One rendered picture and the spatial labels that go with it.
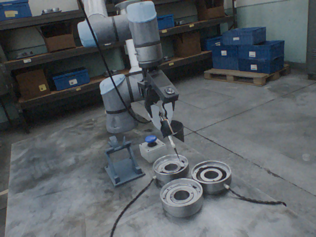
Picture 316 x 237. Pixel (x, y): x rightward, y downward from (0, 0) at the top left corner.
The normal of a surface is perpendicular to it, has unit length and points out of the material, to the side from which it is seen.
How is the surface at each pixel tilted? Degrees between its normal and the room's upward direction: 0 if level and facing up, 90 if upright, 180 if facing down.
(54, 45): 83
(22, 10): 90
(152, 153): 90
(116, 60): 90
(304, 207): 0
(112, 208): 0
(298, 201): 0
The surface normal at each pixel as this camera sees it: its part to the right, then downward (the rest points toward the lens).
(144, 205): -0.17, -0.91
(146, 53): -0.11, 0.40
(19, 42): 0.46, 0.25
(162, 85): 0.11, -0.64
